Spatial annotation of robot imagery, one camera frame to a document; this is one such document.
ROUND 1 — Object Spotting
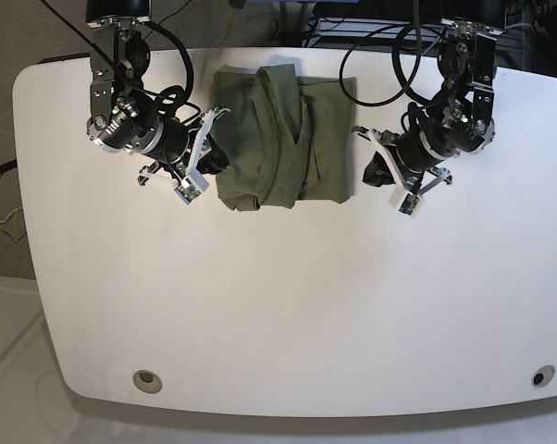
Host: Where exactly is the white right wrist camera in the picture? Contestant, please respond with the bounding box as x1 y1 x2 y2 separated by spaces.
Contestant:
174 170 209 205

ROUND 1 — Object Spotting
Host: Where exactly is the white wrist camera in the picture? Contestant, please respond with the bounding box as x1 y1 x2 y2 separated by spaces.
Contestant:
388 187 424 217
174 170 209 205

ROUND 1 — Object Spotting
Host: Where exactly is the table grommet hole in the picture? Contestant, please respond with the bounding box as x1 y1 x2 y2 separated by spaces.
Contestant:
531 365 556 388
132 370 163 394

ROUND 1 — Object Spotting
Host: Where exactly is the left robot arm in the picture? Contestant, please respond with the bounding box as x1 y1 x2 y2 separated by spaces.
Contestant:
340 1 497 197

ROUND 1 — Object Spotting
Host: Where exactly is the silver equipment rack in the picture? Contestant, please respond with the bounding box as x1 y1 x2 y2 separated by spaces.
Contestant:
273 0 501 50

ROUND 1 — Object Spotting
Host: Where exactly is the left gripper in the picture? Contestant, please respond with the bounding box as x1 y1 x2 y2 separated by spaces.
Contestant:
352 126 452 194

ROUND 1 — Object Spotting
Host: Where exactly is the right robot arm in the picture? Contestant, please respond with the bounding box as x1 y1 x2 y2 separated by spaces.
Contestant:
86 1 229 187

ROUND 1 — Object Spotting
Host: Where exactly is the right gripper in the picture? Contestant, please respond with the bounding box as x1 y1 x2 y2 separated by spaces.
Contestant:
137 105 229 186

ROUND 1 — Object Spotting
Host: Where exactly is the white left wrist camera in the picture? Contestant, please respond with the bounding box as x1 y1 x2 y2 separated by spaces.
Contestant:
388 187 424 217

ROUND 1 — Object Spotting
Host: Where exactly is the left table grommet hole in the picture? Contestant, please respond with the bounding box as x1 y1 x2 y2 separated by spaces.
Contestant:
132 370 163 394

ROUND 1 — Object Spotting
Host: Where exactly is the olive green T-shirt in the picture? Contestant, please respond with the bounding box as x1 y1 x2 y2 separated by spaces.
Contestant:
211 64 355 212

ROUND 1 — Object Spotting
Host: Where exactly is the right table grommet hole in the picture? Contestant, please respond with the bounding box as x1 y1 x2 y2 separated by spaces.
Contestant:
531 365 556 388

